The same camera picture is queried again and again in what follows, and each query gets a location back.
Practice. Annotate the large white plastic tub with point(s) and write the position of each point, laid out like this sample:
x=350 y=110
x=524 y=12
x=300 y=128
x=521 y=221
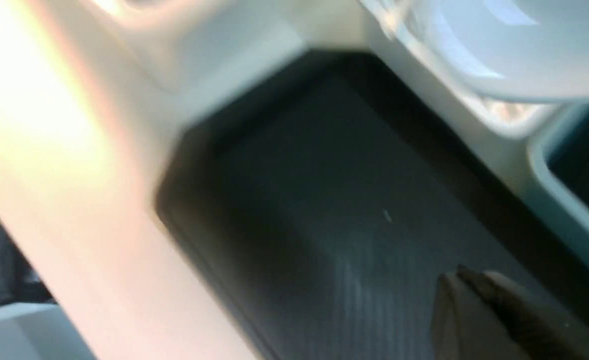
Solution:
x=94 y=95

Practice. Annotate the white small dish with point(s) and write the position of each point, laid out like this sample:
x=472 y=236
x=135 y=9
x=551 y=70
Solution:
x=535 y=51

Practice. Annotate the white spoon bin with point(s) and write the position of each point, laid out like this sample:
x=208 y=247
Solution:
x=498 y=132

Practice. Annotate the black serving tray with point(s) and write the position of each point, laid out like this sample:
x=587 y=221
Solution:
x=322 y=205

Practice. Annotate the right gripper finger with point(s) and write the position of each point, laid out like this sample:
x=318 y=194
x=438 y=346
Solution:
x=487 y=316

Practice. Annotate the blue chopstick bin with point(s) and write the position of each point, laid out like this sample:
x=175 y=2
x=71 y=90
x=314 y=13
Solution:
x=558 y=158

